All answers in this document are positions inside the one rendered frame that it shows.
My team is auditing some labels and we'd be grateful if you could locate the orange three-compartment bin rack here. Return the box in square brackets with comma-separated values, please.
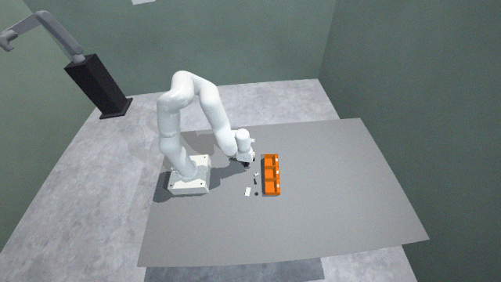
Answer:
[265, 154, 280, 195]

